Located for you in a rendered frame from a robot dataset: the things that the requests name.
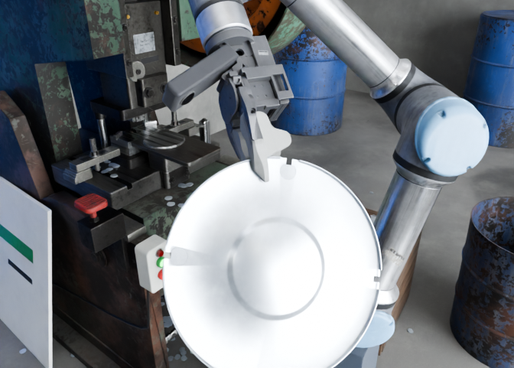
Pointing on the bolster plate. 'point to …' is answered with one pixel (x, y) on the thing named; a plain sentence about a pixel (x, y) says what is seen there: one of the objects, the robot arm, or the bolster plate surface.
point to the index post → (205, 131)
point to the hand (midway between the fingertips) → (257, 175)
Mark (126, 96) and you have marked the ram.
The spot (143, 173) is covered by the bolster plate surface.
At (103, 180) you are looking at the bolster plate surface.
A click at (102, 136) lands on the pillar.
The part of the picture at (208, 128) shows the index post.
